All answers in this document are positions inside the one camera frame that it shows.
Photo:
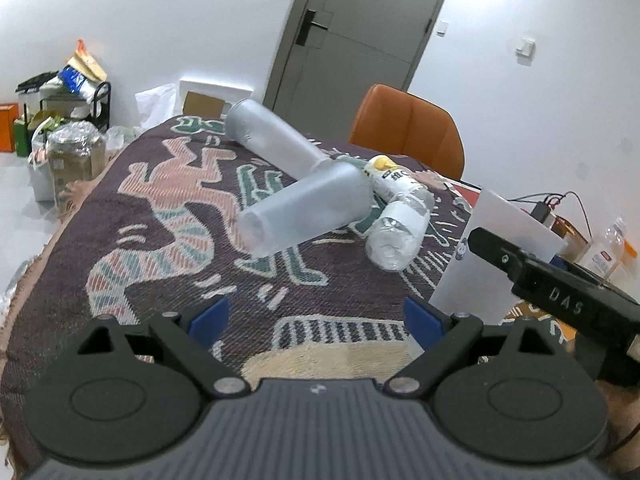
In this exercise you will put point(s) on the green box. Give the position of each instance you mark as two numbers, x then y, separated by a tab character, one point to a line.
22	137

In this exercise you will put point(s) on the small white wall switch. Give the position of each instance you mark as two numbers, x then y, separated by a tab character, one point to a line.
443	27

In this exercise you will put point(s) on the orange chair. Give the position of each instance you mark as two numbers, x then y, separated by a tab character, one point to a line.
410	125

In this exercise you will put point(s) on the frosted translucent cup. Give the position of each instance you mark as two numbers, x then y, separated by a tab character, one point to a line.
272	135
310	207

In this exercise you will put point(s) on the grey door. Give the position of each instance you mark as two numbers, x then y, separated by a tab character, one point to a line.
360	35

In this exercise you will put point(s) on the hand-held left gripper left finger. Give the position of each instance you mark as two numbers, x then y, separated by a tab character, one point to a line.
212	314

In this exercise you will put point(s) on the blue and white bag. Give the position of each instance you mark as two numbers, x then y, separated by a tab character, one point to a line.
75	81

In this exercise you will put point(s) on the small cardboard box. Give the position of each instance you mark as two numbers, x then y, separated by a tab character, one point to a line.
570	235

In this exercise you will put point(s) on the kraft paper bag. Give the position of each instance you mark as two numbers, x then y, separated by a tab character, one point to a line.
87	60

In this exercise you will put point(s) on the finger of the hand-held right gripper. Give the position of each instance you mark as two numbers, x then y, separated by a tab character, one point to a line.
492	251

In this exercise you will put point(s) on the clear plastic jar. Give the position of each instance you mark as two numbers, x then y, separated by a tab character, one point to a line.
75	157

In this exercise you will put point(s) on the white bottle with yellow cap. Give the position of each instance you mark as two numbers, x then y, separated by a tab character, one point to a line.
391	176

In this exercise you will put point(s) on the clear plastic water bottle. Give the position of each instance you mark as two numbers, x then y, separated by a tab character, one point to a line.
400	230

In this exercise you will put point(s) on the orange box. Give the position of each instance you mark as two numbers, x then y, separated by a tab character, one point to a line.
7	127

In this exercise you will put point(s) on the brown cardboard box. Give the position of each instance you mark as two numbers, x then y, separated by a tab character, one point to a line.
202	105

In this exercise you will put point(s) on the printed blanket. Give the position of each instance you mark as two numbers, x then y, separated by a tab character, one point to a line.
165	220

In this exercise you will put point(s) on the crumpled clear plastic wrap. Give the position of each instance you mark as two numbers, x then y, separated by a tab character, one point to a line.
15	285

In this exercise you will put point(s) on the clear bottle with red label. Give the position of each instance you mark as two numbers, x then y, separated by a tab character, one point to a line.
607	250

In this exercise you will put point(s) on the white plastic bag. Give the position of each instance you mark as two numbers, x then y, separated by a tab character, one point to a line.
157	105

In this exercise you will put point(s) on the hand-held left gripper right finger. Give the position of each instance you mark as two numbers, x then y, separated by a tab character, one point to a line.
419	318

